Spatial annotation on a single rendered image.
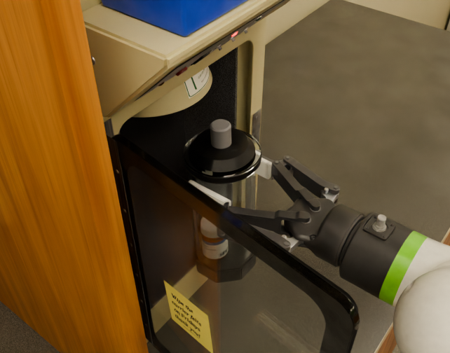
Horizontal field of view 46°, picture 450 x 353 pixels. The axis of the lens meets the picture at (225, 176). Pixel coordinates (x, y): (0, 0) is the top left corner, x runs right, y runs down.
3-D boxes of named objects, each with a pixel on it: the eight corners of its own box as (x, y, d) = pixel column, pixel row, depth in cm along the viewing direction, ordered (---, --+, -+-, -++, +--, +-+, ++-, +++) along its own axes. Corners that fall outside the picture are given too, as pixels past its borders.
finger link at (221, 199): (231, 216, 72) (228, 218, 71) (191, 194, 75) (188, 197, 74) (231, 200, 69) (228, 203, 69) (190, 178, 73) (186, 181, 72)
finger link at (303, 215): (308, 231, 70) (307, 239, 69) (224, 221, 71) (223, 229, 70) (310, 211, 67) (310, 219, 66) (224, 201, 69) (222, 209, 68)
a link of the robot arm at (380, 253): (371, 316, 64) (403, 268, 70) (391, 255, 56) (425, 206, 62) (328, 291, 67) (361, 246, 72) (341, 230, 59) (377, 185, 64)
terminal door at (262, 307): (149, 335, 81) (111, 127, 54) (306, 490, 65) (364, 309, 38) (145, 337, 81) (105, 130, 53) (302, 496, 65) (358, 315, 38)
